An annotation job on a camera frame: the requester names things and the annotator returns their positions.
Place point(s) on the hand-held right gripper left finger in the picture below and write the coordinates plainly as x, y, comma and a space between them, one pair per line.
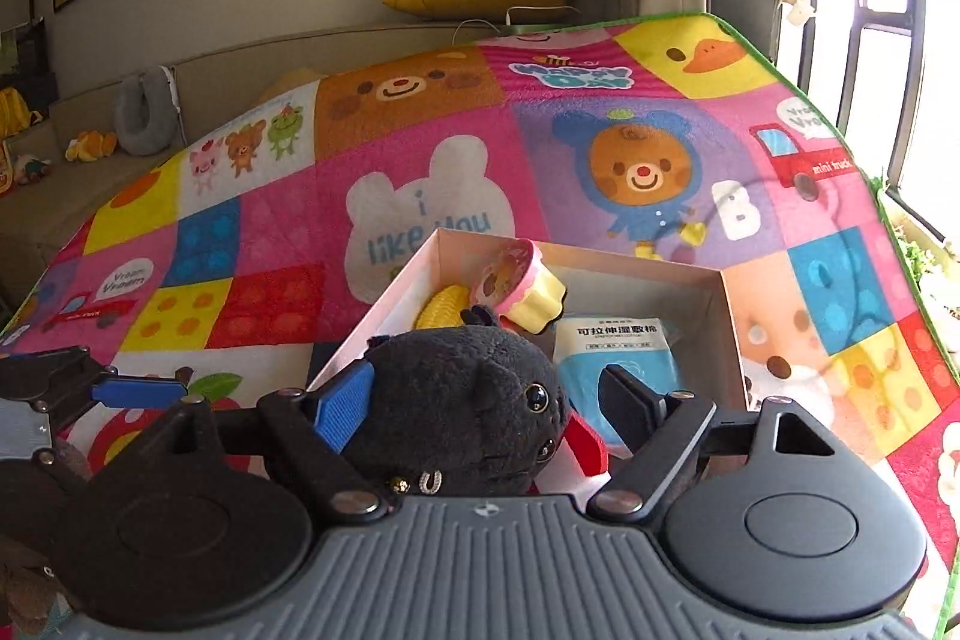
345, 404

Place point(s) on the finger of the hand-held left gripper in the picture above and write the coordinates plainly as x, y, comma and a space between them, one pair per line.
139, 391

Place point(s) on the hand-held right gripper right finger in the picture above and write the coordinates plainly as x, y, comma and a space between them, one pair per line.
626, 407

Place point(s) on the red white foam rocket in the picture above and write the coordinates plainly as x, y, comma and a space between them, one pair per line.
589, 449

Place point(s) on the blue white wipes packet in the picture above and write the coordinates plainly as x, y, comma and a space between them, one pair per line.
600, 355

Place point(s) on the black plush toy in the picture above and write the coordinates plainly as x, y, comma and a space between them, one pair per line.
465, 385

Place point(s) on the pink cardboard box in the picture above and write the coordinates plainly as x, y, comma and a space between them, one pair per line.
637, 276

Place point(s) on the yellow corn toy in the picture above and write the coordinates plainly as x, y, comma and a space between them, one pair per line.
446, 306

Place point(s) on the pink cupcake toy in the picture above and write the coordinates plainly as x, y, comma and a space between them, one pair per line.
525, 302

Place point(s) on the small soft toy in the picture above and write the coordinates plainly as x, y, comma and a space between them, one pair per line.
31, 169

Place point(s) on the orange yellow soft toy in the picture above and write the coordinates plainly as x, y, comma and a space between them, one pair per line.
90, 147

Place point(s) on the grey neck pillow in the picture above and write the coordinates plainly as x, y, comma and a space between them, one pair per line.
131, 130

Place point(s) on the printed play mat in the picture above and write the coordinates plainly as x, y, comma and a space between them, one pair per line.
450, 160

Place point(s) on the yellow cloth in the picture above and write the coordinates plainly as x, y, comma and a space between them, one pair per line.
15, 115

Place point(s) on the beige cushion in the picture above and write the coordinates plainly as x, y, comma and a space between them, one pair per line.
289, 85

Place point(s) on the beige sofa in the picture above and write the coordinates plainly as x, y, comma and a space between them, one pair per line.
225, 78

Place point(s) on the window sill planter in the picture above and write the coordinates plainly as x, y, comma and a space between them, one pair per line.
922, 257

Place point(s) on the dark window frame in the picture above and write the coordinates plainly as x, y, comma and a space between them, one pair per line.
907, 85

